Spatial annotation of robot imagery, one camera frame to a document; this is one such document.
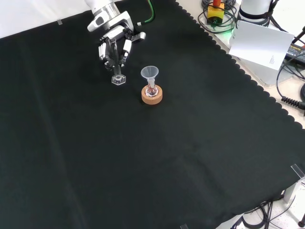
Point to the black tripod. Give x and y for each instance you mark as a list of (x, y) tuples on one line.
[(276, 22)]

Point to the pale board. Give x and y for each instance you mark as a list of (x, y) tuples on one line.
[(259, 43)]

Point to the white post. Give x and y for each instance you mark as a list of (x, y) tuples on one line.
[(291, 190)]

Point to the black power adapter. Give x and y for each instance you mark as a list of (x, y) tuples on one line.
[(296, 51)]

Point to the yellow stop button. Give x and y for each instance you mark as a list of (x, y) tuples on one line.
[(215, 14)]

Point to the black bench cloth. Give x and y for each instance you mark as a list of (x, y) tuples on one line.
[(119, 155)]

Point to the clear graduated cylinder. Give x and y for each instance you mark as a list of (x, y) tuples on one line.
[(118, 80)]

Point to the clear plastic funnel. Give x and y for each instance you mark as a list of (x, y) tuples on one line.
[(149, 72)]

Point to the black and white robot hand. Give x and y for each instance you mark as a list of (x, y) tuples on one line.
[(114, 22)]

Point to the small round-bottom glass flask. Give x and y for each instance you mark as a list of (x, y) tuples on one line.
[(151, 91)]

